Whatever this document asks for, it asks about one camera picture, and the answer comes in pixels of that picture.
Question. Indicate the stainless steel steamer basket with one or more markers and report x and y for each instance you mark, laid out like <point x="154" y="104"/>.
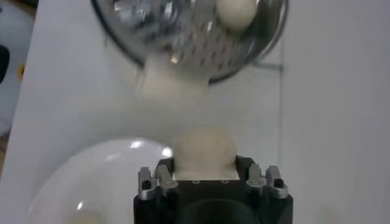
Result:
<point x="189" y="39"/>

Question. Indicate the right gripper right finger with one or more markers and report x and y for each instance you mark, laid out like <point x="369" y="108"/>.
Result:
<point x="253" y="178"/>

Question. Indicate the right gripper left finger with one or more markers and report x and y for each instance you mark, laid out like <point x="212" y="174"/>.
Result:
<point x="164" y="179"/>

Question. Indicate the white steamed baozi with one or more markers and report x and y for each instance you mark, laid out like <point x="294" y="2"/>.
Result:
<point x="205" y="152"/>
<point x="236" y="13"/>

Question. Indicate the round white plate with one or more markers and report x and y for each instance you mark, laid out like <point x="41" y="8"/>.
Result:
<point x="106" y="176"/>

